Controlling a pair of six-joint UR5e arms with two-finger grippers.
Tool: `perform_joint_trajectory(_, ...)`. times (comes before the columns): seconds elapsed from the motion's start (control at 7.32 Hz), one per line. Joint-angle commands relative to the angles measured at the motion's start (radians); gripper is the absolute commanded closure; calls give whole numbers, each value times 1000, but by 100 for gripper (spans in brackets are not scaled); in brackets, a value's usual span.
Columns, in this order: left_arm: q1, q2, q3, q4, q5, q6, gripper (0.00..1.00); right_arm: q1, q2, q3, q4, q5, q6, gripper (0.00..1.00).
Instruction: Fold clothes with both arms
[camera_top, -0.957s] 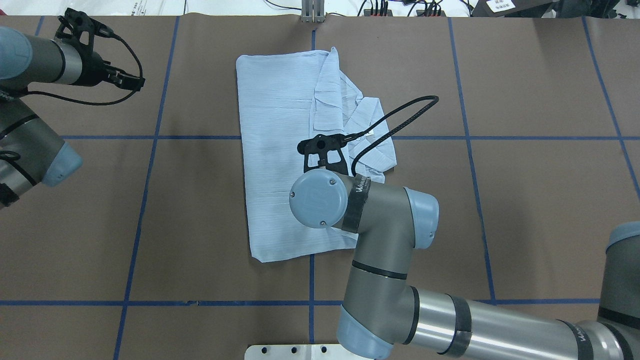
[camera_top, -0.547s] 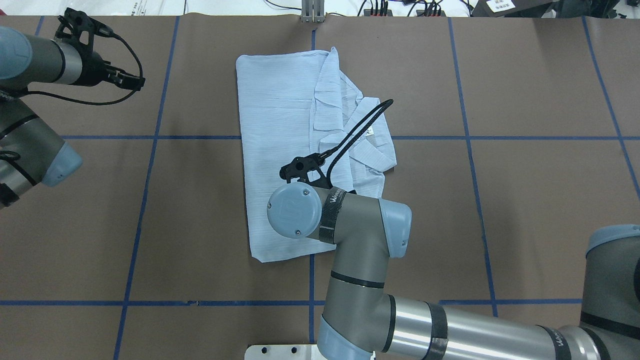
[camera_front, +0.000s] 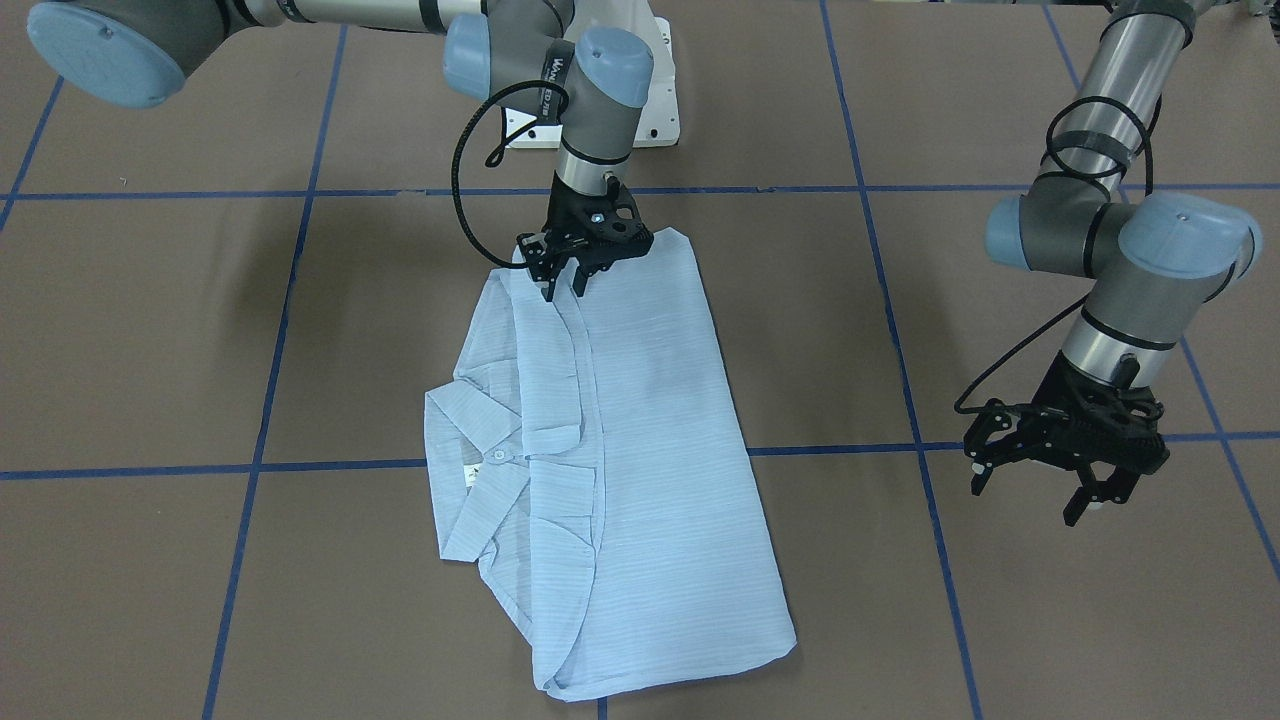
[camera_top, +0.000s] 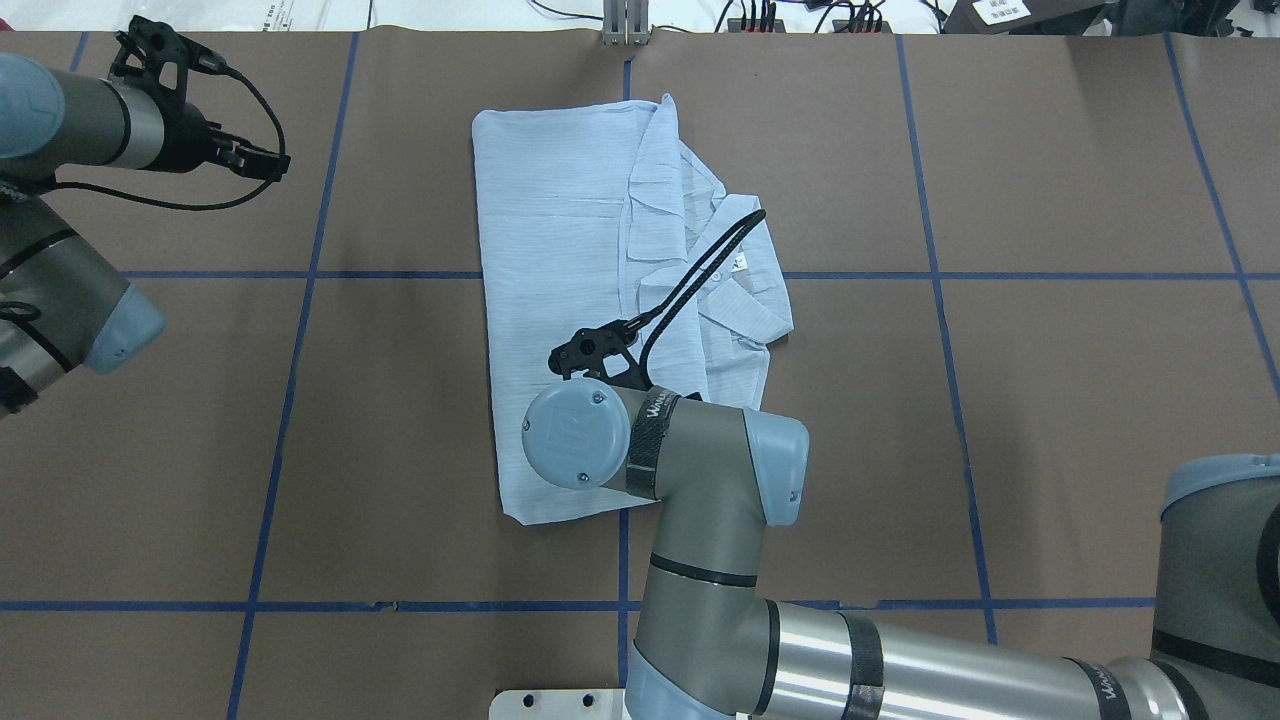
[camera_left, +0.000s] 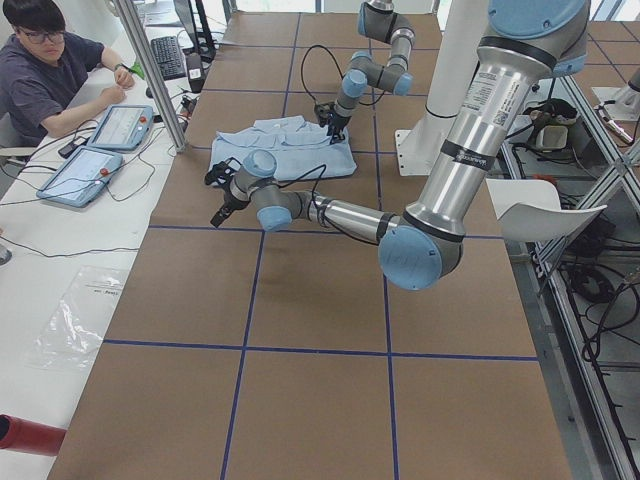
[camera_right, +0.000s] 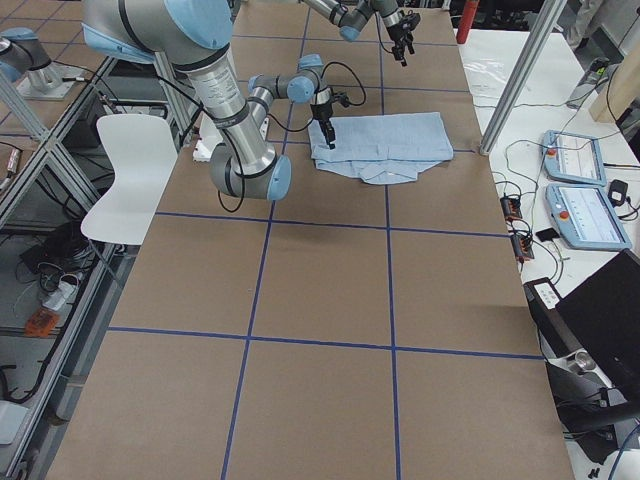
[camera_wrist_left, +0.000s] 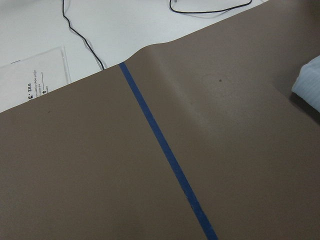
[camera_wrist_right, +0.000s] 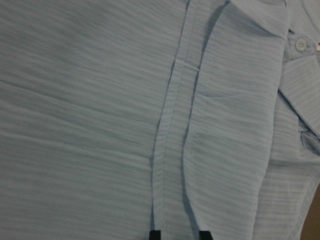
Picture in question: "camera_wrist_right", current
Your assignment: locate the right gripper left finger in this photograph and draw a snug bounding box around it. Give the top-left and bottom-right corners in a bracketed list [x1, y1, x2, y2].
[148, 230, 162, 240]

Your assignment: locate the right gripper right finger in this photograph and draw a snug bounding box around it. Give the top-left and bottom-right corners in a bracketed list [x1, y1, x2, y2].
[199, 230, 213, 240]

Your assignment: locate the light blue button-up shirt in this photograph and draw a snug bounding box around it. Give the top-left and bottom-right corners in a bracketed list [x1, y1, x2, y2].
[0, 0, 320, 240]

